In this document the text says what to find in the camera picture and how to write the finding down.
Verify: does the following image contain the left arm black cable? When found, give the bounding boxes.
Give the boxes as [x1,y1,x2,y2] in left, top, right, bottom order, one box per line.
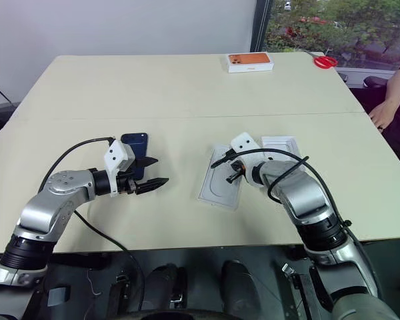
[38,135,147,313]

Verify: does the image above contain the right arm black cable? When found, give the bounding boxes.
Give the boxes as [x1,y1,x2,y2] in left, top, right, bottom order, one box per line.
[219,148,385,301]

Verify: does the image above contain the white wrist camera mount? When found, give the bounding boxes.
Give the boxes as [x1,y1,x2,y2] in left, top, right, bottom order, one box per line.
[103,139,136,199]
[230,132,265,189]

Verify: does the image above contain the white phone box tray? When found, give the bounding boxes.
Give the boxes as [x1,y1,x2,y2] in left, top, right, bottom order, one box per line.
[260,135,303,165]

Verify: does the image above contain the dark rounded shape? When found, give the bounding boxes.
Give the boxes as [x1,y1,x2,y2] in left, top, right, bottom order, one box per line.
[144,262,188,313]
[221,259,258,315]

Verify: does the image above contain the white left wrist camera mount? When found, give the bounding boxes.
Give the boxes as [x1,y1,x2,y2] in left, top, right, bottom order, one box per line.
[103,139,136,199]

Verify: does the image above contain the grey tape patch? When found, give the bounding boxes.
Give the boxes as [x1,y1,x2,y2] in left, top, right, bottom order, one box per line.
[47,285,71,307]

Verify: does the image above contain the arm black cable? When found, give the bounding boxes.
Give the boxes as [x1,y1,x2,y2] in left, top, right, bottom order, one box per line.
[38,135,147,313]
[219,148,385,301]

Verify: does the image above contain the red handled scissors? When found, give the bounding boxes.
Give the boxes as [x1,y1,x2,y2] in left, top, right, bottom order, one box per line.
[304,50,339,70]

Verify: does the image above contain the orange printed phone box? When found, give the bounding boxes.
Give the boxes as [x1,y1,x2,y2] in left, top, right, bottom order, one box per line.
[226,51,275,75]

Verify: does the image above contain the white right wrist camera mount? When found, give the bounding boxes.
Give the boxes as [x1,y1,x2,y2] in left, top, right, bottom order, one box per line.
[230,132,265,189]

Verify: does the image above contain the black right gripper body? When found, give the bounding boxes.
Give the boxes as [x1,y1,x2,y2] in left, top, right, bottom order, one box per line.
[230,160,247,178]

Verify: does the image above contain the dark window frame post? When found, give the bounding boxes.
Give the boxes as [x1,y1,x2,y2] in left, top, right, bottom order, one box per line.
[251,0,271,53]

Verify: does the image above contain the dark blue smartphone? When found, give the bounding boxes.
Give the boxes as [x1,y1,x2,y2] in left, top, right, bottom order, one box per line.
[121,133,149,181]

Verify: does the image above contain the bystander's bare hand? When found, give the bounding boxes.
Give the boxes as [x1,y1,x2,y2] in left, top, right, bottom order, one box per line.
[368,99,397,133]

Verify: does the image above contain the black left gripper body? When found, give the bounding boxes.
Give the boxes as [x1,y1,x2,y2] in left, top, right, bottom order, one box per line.
[116,158,142,195]

